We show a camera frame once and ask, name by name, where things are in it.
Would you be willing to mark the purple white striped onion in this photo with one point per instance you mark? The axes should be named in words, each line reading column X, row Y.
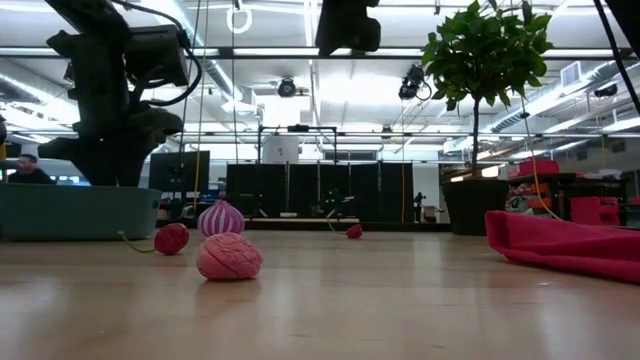
column 220, row 218

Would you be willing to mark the black ceiling camera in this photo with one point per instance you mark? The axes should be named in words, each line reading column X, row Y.
column 412, row 82

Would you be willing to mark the red folded cloth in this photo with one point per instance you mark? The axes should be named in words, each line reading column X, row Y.
column 565, row 242

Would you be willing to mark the green leafy potted plant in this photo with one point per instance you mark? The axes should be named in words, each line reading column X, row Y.
column 487, row 50

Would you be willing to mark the round ceiling spotlight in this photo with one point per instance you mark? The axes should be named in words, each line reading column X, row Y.
column 286, row 88

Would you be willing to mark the person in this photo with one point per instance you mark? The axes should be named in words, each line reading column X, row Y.
column 29, row 172

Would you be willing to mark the red chair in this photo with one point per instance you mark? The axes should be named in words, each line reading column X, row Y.
column 592, row 210

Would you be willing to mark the white ceiling vent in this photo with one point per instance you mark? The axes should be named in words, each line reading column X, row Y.
column 571, row 74

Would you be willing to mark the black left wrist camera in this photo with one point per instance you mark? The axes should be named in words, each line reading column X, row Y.
column 157, row 55

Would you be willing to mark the black plant pot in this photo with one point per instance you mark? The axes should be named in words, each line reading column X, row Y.
column 475, row 207

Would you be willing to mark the black overhead crossbar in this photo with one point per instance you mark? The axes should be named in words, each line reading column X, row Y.
column 280, row 52

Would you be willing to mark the black background monitor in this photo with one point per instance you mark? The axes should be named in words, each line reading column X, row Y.
column 172, row 171

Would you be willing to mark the pink scaly lychee fruit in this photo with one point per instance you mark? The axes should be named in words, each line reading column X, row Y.
column 229, row 256

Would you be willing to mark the background robot green light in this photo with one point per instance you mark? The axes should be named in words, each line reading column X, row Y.
column 332, row 200

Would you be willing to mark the black partition screens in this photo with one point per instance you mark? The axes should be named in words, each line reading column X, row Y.
column 305, row 192

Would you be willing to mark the teal plastic tupperware tub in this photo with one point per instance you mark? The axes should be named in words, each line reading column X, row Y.
column 75, row 212

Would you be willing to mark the red storage box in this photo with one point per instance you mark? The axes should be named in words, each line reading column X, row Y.
column 537, row 167

